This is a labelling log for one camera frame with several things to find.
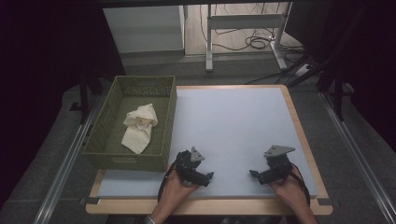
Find white power strip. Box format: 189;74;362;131
292;63;313;78

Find person's right hand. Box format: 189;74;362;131
269;164;309;214

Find black floor cables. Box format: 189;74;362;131
199;3;305;55

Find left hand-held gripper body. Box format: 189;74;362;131
174;146;206;185

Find dark curtain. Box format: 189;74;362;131
284;0;396;153
0;0;126;206

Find cream patterned cloth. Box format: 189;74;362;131
120;103;159;155

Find white desk frame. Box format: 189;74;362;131
205;2;293;73

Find black stand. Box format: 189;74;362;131
69;71;105;125
286;55;358;122

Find metal floor rail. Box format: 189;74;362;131
320;91;396;224
32;92;104;224

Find green woven basket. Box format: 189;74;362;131
81;75;178;173

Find person's left hand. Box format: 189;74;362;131
157;164;200;216

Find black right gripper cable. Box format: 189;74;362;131
289;169;312;207

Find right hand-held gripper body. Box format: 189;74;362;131
263;145;296;183

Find light blue mat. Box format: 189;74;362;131
97;87;318;199

